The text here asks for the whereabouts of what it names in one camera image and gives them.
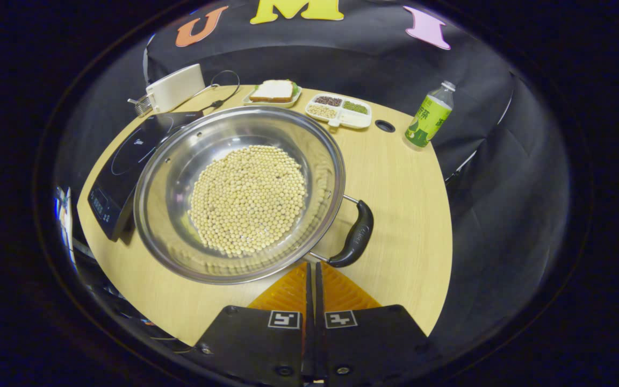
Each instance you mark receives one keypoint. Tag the small heap of pale beans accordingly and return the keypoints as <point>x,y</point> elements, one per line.
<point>322,112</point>

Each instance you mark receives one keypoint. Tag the black backdrop cloth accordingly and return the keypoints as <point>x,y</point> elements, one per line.
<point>288,54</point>

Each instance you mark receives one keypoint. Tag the small white plate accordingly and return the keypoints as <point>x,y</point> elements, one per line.
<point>293,100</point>

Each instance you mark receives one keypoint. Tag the heap of green beans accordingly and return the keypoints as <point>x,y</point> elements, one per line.
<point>355,107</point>

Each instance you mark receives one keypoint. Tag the stainless steel pot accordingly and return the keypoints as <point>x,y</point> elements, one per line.
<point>180,161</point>

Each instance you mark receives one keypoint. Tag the black induction cooktop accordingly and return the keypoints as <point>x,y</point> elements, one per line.
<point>121,172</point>

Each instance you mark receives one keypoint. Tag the heap of yellow soybeans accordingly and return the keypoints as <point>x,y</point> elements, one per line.
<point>245,199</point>

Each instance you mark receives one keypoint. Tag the heap of dark red beans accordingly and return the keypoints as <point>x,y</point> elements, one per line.
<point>328,101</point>

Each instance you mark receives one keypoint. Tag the white countertop appliance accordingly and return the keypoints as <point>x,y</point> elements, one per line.
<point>175,88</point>

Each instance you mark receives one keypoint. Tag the white bread sandwich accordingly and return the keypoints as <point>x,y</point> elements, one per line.
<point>272,90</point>

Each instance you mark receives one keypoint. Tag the white divided tray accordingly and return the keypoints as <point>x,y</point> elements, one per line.
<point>355,119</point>

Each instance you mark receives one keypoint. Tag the green label drink bottle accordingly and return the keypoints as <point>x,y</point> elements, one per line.
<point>427,121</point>

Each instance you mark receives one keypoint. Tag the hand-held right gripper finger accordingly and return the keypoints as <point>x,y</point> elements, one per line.
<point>309,322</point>
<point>319,322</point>

